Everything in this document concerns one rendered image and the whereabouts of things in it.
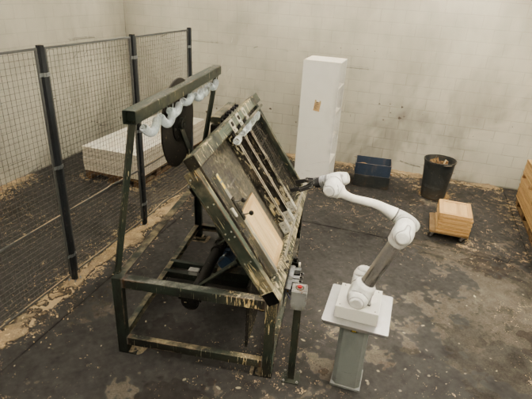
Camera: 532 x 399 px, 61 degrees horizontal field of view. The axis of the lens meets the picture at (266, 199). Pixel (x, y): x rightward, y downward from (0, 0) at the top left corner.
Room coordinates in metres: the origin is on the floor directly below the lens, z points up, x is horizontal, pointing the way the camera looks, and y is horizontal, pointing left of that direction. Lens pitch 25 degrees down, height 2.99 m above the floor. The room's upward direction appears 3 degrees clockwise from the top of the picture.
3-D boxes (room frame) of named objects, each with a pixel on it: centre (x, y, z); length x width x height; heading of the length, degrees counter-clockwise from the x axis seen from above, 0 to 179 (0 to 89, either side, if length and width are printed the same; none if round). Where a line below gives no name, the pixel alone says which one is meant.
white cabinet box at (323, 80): (7.37, -0.82, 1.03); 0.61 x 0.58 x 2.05; 163
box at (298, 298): (2.85, -0.30, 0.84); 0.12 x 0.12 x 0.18; 81
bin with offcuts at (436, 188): (6.96, -2.79, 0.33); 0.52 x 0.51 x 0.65; 163
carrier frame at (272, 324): (4.01, 0.38, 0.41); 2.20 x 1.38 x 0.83; 171
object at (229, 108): (4.78, 0.48, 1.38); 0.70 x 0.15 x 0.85; 171
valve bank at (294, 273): (3.30, -0.30, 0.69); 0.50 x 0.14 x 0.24; 171
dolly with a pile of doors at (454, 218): (5.67, -2.59, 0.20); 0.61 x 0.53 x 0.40; 163
